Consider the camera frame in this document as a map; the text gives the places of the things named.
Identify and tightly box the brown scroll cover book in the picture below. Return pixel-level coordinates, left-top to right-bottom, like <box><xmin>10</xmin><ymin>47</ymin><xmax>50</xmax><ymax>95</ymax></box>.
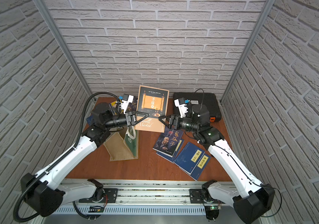
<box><xmin>135</xmin><ymin>85</ymin><xmax>169</xmax><ymax>133</ymax></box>

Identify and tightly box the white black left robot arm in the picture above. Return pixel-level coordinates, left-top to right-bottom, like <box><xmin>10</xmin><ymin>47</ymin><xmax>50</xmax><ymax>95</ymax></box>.
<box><xmin>13</xmin><ymin>103</ymin><xmax>149</xmax><ymax>222</ymax></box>

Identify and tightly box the aluminium frame post right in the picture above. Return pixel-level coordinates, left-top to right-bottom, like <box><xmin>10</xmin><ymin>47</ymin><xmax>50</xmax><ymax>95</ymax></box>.
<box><xmin>220</xmin><ymin>0</ymin><xmax>275</xmax><ymax>104</ymax></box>

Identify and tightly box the black corrugated cable conduit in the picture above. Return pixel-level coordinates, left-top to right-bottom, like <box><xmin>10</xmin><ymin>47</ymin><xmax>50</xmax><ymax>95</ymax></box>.
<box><xmin>13</xmin><ymin>92</ymin><xmax>121</xmax><ymax>223</ymax></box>

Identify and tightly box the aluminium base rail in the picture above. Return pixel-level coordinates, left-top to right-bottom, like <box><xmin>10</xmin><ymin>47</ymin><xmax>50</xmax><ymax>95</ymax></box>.
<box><xmin>30</xmin><ymin>178</ymin><xmax>267</xmax><ymax>216</ymax></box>

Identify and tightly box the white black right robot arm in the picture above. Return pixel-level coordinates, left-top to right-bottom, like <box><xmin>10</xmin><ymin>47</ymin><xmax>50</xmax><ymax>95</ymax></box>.
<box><xmin>159</xmin><ymin>99</ymin><xmax>275</xmax><ymax>224</ymax></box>

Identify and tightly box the dark blue old man book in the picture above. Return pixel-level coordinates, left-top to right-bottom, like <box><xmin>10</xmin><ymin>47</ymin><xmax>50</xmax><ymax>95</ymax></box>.
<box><xmin>153</xmin><ymin>127</ymin><xmax>183</xmax><ymax>157</ymax></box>

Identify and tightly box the black cover book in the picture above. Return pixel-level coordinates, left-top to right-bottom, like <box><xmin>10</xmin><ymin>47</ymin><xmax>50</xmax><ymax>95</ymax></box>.
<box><xmin>126</xmin><ymin>97</ymin><xmax>138</xmax><ymax>112</ymax></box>

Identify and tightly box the black plastic tool case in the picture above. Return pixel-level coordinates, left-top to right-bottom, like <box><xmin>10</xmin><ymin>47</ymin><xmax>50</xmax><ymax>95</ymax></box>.
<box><xmin>173</xmin><ymin>91</ymin><xmax>222</xmax><ymax>122</ymax></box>

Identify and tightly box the aluminium frame post left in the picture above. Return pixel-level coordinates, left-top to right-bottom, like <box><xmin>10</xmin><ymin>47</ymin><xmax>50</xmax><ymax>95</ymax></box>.
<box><xmin>34</xmin><ymin>0</ymin><xmax>92</xmax><ymax>96</ymax></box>

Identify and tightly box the aluminium frame post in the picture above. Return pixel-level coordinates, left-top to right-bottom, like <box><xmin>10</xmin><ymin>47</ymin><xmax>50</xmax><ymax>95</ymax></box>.
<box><xmin>220</xmin><ymin>0</ymin><xmax>275</xmax><ymax>104</ymax></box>
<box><xmin>34</xmin><ymin>0</ymin><xmax>92</xmax><ymax>96</ymax></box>

